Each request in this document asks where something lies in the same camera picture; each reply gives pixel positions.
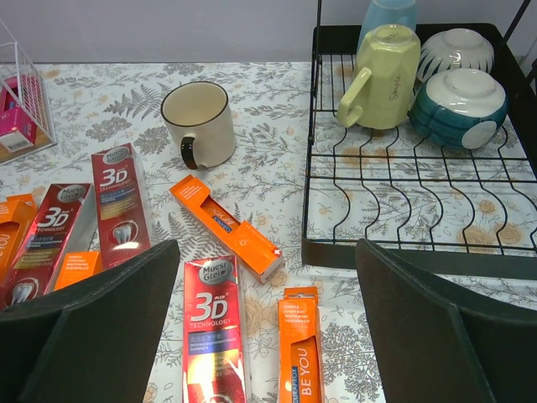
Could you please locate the light blue cup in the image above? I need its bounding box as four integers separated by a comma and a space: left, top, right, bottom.
357, 0, 417, 50

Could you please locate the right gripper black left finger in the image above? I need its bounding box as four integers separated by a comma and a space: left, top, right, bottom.
1, 240, 180, 402

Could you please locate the yellow green mug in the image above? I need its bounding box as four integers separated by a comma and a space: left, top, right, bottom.
336, 24, 420, 130

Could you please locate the cream mug black handle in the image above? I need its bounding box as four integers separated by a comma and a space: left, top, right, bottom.
160, 81, 236, 170

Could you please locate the white wire wooden shelf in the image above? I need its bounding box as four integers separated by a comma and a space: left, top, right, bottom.
1, 24, 57, 165

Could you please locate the orange toothpaste box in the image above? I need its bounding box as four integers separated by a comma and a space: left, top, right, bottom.
169, 175, 285, 284
0, 193, 37, 282
54, 251, 102, 290
278, 286, 325, 402

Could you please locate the black wire dish rack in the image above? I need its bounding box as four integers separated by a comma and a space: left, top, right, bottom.
301, 22, 536, 281

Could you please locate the white blue patterned bowl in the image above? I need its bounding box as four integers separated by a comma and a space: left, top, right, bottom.
416, 29, 494, 82

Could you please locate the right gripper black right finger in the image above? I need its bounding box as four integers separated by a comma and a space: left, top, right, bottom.
356, 239, 536, 402

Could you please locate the teal white bowl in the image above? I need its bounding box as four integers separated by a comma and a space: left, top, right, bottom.
409, 68, 508, 149

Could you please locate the pink toothpaste box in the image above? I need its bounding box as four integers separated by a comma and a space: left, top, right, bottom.
1, 76, 37, 154

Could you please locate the red 3d toothpaste box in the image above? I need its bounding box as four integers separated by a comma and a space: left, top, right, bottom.
182, 255, 249, 402
91, 143, 152, 270
1, 183, 97, 310

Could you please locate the orange toothpaste box top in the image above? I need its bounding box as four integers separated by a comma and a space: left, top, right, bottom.
169, 175, 285, 284

